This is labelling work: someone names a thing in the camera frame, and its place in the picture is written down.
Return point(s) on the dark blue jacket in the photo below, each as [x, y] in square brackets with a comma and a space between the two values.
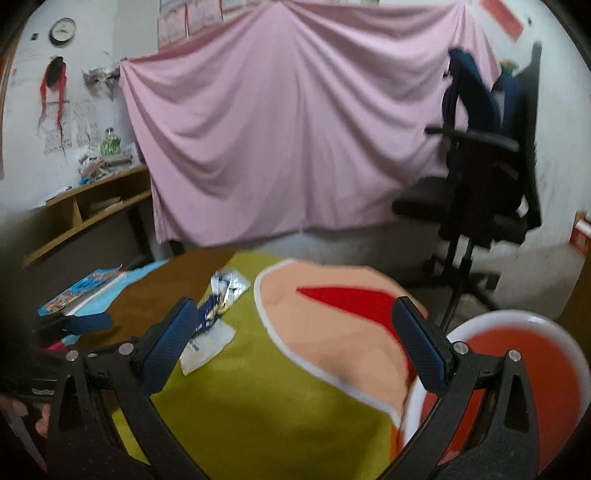
[471, 92]

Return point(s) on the black office chair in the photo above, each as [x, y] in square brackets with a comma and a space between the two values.
[485, 207]

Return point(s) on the green glass jar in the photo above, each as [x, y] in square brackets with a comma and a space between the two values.
[110, 143]

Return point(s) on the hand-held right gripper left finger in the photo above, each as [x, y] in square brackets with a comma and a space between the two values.
[171, 341]

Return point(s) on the green cartoon printed blanket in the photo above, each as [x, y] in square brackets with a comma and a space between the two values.
[277, 392]

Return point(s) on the orange cardboard box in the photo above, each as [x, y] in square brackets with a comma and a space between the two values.
[581, 233]

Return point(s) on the pile of papers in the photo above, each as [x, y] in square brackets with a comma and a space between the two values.
[104, 164]

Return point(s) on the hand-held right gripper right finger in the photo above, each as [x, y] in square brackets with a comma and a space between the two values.
[422, 346]

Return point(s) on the blue silver snack wrapper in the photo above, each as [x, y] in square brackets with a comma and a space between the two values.
[226, 288]

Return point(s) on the wooden shelf desk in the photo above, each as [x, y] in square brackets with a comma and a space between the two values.
[74, 207]

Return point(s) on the round wall clock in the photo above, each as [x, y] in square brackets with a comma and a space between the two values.
[63, 31]

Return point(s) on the blue picture book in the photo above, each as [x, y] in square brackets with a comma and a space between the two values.
[124, 288]

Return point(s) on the person's left hand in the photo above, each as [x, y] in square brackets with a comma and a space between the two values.
[42, 422]

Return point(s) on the red plastic bowl white rim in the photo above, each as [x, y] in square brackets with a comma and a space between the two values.
[545, 378]

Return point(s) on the pink wall calendars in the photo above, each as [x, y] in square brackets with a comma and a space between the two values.
[198, 16]

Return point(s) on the red black wall ornament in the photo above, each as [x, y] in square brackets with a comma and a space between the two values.
[54, 78]

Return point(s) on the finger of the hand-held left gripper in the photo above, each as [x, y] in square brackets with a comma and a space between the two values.
[87, 323]

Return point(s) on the magenta cloth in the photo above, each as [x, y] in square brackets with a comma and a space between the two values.
[56, 346]

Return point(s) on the red wall poster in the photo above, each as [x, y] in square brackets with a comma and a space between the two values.
[503, 18]

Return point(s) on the pink hanging sheet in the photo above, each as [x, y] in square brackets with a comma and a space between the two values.
[286, 124]

